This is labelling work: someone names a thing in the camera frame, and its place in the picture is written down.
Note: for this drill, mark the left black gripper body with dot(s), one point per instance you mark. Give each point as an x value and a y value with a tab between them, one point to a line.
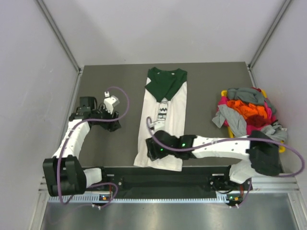
104	114

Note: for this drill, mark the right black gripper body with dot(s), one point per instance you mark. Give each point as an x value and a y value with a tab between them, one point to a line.
157	152

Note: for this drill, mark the white and green t shirt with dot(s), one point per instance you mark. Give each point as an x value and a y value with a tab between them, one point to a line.
165	98

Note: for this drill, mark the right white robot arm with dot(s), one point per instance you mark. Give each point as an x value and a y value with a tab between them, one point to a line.
257	153

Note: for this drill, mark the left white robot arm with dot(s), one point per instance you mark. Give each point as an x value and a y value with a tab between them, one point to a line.
63	172

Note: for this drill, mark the light grey t shirt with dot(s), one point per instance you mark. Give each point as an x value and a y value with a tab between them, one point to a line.
275	131

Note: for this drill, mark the yellow plastic basket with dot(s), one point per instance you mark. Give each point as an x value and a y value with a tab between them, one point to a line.
224	99

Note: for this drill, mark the pink t shirt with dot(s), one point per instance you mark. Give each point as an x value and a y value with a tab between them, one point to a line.
242	118

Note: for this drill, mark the orange t shirt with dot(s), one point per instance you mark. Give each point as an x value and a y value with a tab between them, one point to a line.
247	109

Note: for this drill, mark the dark red t shirt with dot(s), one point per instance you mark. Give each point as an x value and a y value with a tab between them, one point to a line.
258	121

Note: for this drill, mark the grey t shirt top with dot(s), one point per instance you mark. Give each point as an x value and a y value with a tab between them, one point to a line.
250	95

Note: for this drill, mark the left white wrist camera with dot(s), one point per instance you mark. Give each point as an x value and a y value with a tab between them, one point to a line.
110	102

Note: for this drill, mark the slotted grey cable duct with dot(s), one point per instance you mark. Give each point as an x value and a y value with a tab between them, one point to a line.
103	198

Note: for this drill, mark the aluminium frame rail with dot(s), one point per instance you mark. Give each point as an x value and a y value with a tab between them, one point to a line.
271	184

